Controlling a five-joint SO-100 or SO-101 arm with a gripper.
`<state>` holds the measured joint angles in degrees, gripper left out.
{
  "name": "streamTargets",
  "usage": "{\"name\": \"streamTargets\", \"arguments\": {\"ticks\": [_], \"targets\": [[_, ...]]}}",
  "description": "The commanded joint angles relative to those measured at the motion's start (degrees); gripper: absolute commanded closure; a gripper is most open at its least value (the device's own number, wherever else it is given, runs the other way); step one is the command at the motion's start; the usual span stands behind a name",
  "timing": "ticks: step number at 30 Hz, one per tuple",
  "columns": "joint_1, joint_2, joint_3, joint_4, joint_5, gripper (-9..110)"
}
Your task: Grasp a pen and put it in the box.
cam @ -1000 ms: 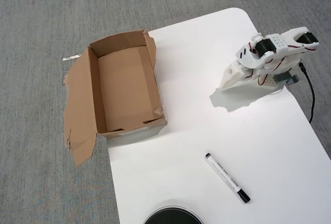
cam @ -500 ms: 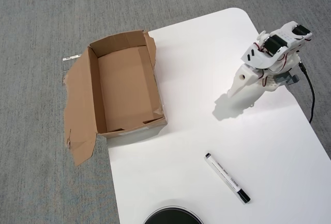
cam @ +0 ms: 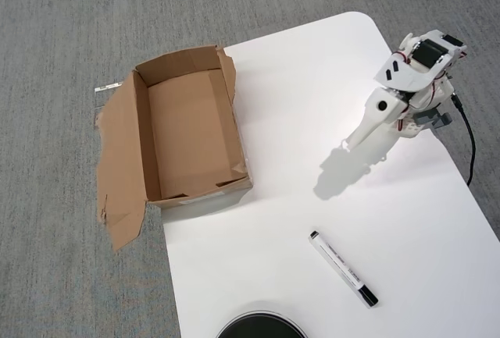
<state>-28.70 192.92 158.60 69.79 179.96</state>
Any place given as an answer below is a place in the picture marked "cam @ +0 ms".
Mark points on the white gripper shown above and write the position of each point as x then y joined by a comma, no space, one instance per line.
375,121

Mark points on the white marker pen black cap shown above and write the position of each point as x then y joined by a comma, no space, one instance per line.
340,265

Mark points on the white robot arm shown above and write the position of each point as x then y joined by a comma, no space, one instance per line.
406,76

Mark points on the open brown cardboard box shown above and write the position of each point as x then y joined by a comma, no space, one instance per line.
183,127

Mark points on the grey table clamp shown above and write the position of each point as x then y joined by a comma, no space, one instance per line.
431,119

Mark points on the black round disc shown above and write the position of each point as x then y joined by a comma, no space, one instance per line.
261,324

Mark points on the white paper strip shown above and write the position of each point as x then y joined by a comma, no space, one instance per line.
107,87

